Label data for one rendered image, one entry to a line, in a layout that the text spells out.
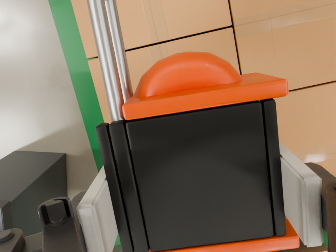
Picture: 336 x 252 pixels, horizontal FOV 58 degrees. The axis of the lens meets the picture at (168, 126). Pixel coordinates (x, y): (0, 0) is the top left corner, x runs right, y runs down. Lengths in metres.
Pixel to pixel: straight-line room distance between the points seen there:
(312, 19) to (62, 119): 1.10
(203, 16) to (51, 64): 0.85
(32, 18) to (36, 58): 0.17
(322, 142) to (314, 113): 0.09
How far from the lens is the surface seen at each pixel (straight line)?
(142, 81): 0.15
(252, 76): 0.17
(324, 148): 0.96
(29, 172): 1.35
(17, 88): 1.57
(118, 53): 0.17
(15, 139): 1.62
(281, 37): 0.87
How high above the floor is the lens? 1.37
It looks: 76 degrees down
